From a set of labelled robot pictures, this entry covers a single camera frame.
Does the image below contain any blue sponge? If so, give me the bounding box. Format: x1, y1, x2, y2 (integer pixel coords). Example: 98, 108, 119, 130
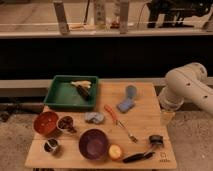
117, 98, 135, 113

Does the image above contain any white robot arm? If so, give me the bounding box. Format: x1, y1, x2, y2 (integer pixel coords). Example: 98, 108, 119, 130
158, 62, 213, 116

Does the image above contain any small bowl with brown contents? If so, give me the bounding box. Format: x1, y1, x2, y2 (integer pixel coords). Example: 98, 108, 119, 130
57, 116, 77, 134

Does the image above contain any purple bowl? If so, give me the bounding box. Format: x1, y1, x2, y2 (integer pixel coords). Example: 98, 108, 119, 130
79, 129, 109, 160

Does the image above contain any red bowl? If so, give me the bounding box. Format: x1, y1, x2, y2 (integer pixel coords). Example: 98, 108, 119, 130
33, 111, 59, 136

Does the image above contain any dark eggplant in tray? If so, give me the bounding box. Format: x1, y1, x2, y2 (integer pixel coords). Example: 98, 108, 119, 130
77, 85, 90, 100

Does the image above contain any blue cup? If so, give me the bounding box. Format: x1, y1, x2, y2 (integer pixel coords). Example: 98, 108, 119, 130
126, 85, 137, 99

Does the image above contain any yellow banana in tray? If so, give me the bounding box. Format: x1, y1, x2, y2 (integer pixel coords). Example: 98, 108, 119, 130
71, 80, 91, 88

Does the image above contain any crumpled blue-grey cloth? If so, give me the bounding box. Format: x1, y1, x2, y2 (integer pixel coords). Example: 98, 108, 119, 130
85, 112, 105, 124

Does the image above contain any green plastic tray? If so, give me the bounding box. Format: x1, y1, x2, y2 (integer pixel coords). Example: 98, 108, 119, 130
44, 75, 98, 110

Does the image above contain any yellow red apple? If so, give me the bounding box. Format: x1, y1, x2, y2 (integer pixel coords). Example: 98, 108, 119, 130
108, 144, 123, 160

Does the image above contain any small dark round container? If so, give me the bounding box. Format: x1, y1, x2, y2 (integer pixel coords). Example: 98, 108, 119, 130
149, 135, 164, 147

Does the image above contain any small metal cup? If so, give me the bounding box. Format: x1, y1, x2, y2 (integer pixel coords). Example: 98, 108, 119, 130
44, 139, 60, 155

